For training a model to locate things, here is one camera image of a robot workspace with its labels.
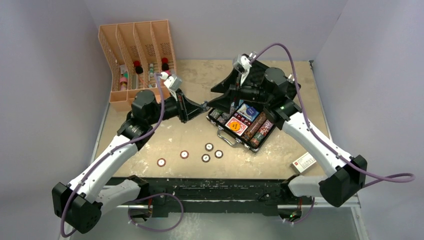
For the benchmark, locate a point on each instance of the orange dealer button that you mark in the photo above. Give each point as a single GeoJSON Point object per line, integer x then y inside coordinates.
{"type": "Point", "coordinates": [234, 126]}

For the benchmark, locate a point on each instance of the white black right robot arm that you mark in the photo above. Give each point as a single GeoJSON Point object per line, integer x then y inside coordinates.
{"type": "Point", "coordinates": [344, 174]}

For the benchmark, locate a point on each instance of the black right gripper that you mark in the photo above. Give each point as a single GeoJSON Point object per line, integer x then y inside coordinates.
{"type": "Point", "coordinates": [224, 102]}

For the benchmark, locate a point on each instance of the black aluminium poker case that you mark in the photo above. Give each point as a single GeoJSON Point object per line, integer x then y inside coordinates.
{"type": "Point", "coordinates": [258, 130]}

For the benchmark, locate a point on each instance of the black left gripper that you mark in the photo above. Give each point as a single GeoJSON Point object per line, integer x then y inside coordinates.
{"type": "Point", "coordinates": [186, 109]}

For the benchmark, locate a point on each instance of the black metal base rail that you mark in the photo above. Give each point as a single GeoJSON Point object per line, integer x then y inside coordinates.
{"type": "Point", "coordinates": [269, 197]}

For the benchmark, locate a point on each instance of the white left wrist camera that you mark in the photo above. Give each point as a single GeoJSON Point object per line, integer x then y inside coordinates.
{"type": "Point", "coordinates": [173, 83]}

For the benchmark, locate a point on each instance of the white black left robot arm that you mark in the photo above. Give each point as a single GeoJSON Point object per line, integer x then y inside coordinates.
{"type": "Point", "coordinates": [81, 202]}

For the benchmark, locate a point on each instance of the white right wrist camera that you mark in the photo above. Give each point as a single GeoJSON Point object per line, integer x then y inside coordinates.
{"type": "Point", "coordinates": [243, 64]}

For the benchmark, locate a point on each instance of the blue playing card deck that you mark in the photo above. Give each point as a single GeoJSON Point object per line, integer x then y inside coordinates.
{"type": "Point", "coordinates": [248, 112]}

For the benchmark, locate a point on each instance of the red black marker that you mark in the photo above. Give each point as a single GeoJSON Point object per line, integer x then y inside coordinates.
{"type": "Point", "coordinates": [138, 67]}
{"type": "Point", "coordinates": [165, 64]}

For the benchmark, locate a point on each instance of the blue white poker chip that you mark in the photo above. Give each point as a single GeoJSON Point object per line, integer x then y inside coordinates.
{"type": "Point", "coordinates": [205, 107]}

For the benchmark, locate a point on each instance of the peach plastic desk organizer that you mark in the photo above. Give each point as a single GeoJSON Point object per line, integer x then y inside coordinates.
{"type": "Point", "coordinates": [124, 43]}

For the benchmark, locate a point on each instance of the red white poker chip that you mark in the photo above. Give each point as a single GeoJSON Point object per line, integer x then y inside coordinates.
{"type": "Point", "coordinates": [184, 154]}
{"type": "Point", "coordinates": [161, 162]}

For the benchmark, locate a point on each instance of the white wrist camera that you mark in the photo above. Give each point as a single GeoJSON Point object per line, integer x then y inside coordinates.
{"type": "Point", "coordinates": [173, 83]}
{"type": "Point", "coordinates": [243, 64]}

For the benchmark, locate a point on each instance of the red playing card deck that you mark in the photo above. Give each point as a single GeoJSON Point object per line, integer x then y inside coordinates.
{"type": "Point", "coordinates": [242, 129]}

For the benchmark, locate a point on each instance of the white playing card box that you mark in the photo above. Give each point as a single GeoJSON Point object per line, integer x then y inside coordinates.
{"type": "Point", "coordinates": [303, 163]}

